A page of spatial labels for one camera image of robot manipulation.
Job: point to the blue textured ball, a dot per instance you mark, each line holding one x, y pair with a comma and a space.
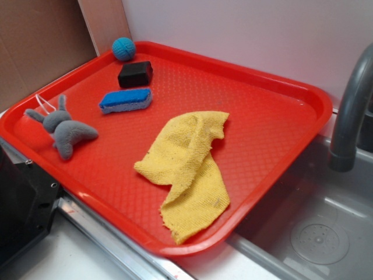
124, 49

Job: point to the red plastic tray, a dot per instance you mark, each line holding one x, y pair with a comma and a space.
271, 121

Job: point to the metal rail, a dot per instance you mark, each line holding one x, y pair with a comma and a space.
122, 250

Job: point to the grey faucet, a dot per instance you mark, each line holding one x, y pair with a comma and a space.
353, 126

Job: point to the blue sponge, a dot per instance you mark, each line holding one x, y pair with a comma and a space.
126, 100

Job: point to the yellow cloth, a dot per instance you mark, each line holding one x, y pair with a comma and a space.
180, 157

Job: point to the grey plush toy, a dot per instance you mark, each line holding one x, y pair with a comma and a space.
65, 131

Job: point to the black box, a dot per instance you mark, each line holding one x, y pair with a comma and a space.
135, 74

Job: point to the grey sink basin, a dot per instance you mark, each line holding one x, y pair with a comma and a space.
314, 223

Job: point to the brown cardboard panel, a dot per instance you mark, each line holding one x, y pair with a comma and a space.
40, 42

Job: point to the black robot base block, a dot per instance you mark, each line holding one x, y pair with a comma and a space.
29, 198

